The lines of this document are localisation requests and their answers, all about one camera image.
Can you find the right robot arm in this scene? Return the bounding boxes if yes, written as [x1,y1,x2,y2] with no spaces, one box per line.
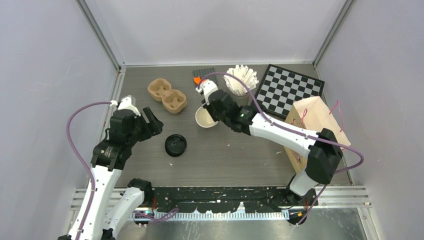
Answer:
[198,89,343,205]

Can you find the black white checkerboard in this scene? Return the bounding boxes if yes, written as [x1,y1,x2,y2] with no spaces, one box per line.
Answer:
[255,64,325,119]

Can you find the stack of paper cups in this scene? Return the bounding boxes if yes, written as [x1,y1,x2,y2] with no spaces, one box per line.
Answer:
[195,106,218,128]

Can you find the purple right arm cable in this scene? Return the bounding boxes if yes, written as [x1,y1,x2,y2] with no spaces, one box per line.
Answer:
[198,72,365,226]

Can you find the small dark mat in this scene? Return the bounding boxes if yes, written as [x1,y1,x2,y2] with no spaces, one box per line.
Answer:
[192,67,216,78]

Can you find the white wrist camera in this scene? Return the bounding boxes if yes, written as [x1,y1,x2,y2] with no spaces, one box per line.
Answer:
[109,95,141,117]
[195,79,219,105]

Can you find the yellow pink paper bag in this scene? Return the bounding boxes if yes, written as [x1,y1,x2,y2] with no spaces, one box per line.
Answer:
[283,96,352,175]

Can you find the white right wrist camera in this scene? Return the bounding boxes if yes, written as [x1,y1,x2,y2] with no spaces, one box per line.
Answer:
[195,79,219,105]

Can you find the brown pulp cup carrier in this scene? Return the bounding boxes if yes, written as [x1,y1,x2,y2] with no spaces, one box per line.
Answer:
[147,78,188,114]

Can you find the stack of black cup lids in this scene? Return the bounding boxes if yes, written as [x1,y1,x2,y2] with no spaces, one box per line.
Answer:
[164,134,187,157]

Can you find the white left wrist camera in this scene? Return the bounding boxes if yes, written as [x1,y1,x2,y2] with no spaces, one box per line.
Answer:
[109,95,141,117]

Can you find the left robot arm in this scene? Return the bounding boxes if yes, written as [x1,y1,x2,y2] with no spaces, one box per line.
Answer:
[59,107,164,240]

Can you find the white paper-wrapped straws bundle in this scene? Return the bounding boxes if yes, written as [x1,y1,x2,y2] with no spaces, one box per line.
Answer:
[223,65,259,96]

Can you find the orange curved toy piece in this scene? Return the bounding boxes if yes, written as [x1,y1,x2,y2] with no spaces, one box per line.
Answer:
[193,76,202,85]

